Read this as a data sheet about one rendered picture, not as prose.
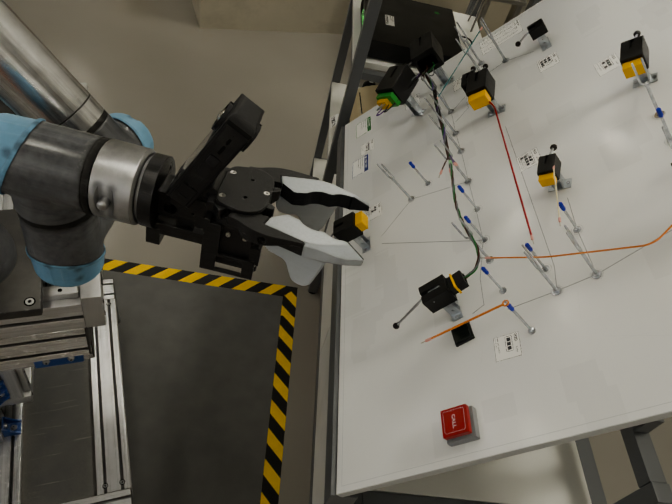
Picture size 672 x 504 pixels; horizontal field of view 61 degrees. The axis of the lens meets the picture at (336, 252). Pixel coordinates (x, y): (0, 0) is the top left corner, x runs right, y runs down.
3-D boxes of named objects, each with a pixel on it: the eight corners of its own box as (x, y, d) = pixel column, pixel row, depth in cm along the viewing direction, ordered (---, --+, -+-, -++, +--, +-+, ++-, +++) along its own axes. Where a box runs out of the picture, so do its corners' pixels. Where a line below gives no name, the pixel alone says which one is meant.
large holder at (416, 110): (447, 77, 163) (420, 39, 154) (420, 124, 158) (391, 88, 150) (429, 80, 168) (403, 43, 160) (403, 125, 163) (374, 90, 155)
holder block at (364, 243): (338, 252, 149) (314, 231, 144) (376, 233, 143) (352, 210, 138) (338, 265, 146) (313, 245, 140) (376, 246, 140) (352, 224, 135)
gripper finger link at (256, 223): (316, 240, 53) (239, 201, 54) (320, 226, 52) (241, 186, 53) (292, 267, 49) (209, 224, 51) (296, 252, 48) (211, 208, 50)
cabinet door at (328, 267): (318, 354, 181) (346, 278, 152) (325, 231, 218) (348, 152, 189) (325, 355, 181) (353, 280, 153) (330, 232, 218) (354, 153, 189)
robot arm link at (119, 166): (121, 124, 54) (82, 168, 48) (168, 137, 55) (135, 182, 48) (121, 188, 59) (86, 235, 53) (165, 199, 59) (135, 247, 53)
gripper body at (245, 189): (272, 236, 61) (162, 208, 60) (286, 170, 55) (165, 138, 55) (257, 284, 55) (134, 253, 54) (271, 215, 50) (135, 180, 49)
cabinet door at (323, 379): (306, 540, 144) (339, 487, 116) (317, 355, 181) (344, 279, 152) (316, 541, 145) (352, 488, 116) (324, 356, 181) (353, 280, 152)
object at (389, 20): (358, 57, 179) (364, 37, 174) (358, 6, 203) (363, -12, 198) (457, 78, 184) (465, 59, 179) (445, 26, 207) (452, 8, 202)
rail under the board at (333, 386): (323, 506, 112) (330, 495, 107) (337, 141, 191) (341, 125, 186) (350, 508, 113) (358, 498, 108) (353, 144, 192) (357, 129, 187)
